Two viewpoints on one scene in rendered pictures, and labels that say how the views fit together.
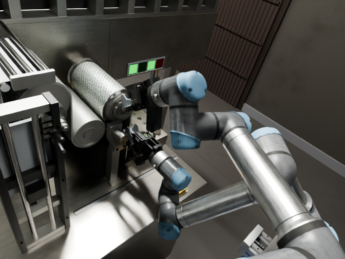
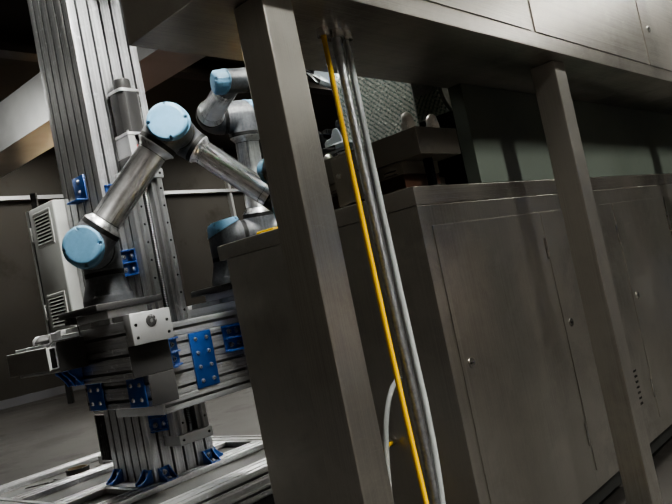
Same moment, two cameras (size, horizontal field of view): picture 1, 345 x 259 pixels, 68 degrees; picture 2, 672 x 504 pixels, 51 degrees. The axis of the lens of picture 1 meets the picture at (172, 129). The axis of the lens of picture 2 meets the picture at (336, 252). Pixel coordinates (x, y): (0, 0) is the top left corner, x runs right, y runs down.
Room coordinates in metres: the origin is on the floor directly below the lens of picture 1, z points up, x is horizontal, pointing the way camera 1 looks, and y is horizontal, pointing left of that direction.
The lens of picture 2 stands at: (2.66, 0.23, 0.73)
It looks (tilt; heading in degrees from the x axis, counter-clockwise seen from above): 3 degrees up; 185
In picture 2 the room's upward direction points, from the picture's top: 12 degrees counter-clockwise
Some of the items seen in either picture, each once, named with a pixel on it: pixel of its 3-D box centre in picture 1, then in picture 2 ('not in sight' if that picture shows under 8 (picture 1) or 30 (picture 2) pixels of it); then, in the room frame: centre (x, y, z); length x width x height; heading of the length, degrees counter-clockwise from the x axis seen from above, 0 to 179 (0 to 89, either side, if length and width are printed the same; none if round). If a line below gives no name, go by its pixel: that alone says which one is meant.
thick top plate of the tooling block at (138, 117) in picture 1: (128, 121); (370, 164); (0.98, 0.22, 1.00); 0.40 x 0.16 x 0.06; 52
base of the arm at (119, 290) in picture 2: not in sight; (107, 288); (0.58, -0.64, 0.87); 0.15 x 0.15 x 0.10
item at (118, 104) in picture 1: (121, 108); not in sight; (0.73, 0.20, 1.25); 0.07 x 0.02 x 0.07; 142
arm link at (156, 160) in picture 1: (160, 160); not in sight; (0.67, 0.01, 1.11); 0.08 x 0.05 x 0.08; 142
